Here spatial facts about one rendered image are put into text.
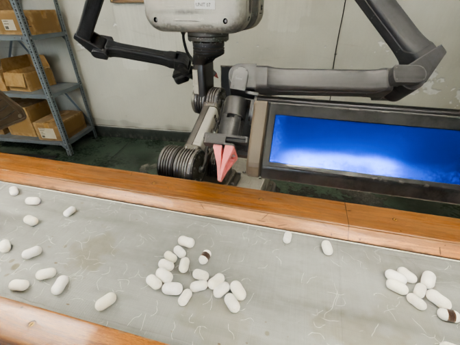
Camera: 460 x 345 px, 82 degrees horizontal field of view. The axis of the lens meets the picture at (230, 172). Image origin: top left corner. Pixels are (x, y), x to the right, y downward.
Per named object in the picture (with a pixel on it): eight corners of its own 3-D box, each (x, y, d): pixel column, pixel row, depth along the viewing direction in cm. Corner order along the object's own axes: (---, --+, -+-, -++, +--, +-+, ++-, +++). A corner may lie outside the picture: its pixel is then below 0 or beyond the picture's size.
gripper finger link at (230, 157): (227, 178, 55) (235, 137, 58) (194, 173, 56) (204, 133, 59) (232, 187, 61) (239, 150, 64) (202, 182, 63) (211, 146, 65)
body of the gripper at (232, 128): (247, 144, 57) (252, 114, 59) (202, 139, 59) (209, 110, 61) (250, 155, 63) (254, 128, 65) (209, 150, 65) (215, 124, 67)
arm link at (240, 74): (235, 81, 69) (234, 65, 61) (278, 89, 69) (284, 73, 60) (226, 125, 68) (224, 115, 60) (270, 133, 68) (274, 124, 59)
